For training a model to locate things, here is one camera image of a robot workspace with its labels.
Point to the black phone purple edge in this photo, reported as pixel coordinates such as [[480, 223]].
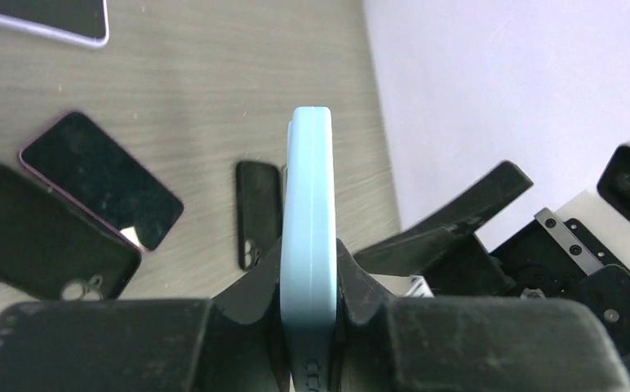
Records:
[[76, 156]]

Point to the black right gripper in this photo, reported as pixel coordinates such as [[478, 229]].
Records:
[[530, 259]]

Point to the black phone case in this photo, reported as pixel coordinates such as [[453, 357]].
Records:
[[51, 252], [259, 210]]

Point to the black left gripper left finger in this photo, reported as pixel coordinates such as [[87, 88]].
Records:
[[230, 342]]

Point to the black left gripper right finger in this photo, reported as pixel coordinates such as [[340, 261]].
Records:
[[450, 343]]

